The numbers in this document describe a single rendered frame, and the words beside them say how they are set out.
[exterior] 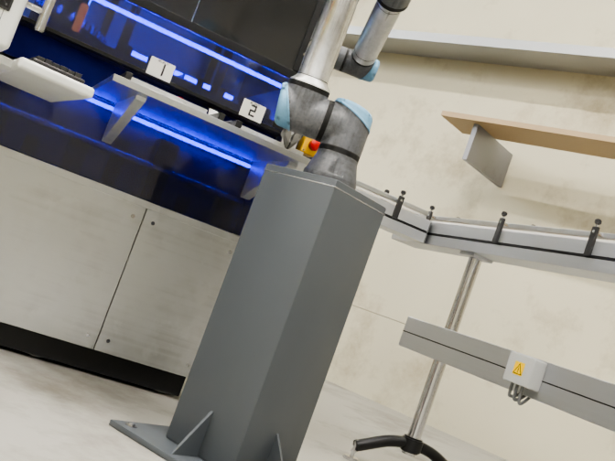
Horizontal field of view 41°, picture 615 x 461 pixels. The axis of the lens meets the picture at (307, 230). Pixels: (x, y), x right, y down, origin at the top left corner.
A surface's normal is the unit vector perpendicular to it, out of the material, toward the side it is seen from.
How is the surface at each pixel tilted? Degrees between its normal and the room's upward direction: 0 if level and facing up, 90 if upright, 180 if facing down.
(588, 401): 90
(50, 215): 90
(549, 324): 90
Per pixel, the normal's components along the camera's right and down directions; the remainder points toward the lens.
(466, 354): -0.86, -0.34
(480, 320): -0.57, -0.27
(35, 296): 0.39, 0.07
